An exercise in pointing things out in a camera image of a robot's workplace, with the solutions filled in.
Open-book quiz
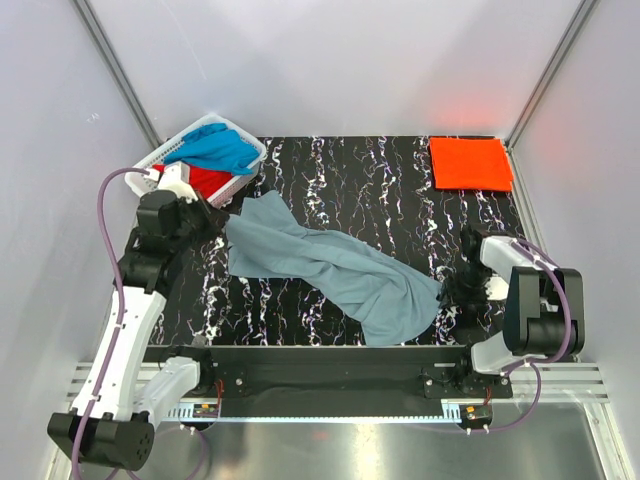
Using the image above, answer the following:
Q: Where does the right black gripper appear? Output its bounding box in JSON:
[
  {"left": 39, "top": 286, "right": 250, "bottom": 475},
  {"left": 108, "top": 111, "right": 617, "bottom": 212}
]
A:
[{"left": 439, "top": 262, "right": 492, "bottom": 310}]

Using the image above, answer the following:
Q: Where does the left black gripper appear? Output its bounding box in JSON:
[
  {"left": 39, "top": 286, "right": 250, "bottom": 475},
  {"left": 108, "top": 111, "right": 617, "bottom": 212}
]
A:
[{"left": 170, "top": 188, "right": 230, "bottom": 253}]

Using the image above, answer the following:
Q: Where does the white plastic laundry basket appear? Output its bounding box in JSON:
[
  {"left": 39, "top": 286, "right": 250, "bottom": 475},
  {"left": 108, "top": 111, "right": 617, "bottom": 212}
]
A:
[{"left": 124, "top": 114, "right": 267, "bottom": 210}]

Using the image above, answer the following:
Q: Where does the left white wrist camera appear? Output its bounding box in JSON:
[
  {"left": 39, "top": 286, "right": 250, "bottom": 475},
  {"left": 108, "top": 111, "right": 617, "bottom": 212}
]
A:
[{"left": 158, "top": 162, "right": 198, "bottom": 202}]

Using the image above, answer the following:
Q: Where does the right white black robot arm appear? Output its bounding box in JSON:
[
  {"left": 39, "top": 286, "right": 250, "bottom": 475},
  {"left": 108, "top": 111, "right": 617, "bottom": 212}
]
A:
[{"left": 438, "top": 225, "right": 586, "bottom": 397}]

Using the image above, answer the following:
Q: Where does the grey blue t shirt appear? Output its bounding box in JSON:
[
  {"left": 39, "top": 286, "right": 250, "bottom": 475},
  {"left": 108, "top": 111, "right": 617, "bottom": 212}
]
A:
[{"left": 225, "top": 191, "right": 441, "bottom": 347}]

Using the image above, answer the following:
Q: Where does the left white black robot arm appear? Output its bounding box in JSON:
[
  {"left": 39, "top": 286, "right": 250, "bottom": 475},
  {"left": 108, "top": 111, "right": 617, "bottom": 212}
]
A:
[{"left": 47, "top": 190, "right": 225, "bottom": 479}]

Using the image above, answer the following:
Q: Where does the purple cable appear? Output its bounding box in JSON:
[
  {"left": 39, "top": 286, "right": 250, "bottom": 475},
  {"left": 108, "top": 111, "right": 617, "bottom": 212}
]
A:
[
  {"left": 69, "top": 167, "right": 161, "bottom": 480},
  {"left": 499, "top": 237, "right": 574, "bottom": 374}
]

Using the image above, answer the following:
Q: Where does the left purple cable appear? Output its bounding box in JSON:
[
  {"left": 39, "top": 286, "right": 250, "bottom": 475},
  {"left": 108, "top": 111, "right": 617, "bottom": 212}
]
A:
[{"left": 69, "top": 167, "right": 161, "bottom": 480}]

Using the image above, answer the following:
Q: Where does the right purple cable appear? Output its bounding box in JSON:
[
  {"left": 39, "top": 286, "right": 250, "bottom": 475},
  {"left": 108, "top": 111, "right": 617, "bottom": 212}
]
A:
[{"left": 499, "top": 237, "right": 574, "bottom": 374}]

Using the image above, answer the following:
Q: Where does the folded orange t shirt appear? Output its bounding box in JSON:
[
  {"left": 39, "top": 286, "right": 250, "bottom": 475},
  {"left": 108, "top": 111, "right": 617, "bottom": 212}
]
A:
[{"left": 429, "top": 137, "right": 513, "bottom": 192}]

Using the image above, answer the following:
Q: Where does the black marble pattern mat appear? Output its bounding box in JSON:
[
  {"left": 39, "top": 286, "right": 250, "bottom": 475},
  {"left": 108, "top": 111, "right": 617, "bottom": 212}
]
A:
[{"left": 151, "top": 136, "right": 524, "bottom": 347}]

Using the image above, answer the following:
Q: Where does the aluminium frame rail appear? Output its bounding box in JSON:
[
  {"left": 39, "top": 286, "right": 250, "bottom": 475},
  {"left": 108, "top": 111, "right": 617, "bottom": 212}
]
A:
[{"left": 64, "top": 362, "right": 611, "bottom": 426}]

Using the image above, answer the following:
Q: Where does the red t shirt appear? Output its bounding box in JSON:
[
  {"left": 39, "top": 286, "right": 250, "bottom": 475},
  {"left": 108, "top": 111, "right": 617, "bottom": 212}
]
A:
[{"left": 153, "top": 164, "right": 233, "bottom": 200}]

